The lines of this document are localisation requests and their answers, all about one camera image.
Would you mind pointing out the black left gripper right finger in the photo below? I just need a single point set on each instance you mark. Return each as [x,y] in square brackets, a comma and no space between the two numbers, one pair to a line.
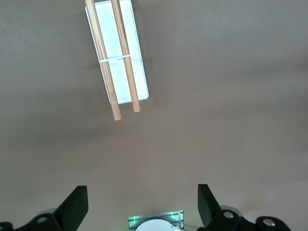
[211,216]

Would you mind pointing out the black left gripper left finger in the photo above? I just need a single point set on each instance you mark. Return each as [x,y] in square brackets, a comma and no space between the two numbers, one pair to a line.
[69,214]

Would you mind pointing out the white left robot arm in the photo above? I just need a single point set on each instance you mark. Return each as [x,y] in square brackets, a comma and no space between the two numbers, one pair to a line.
[156,226]

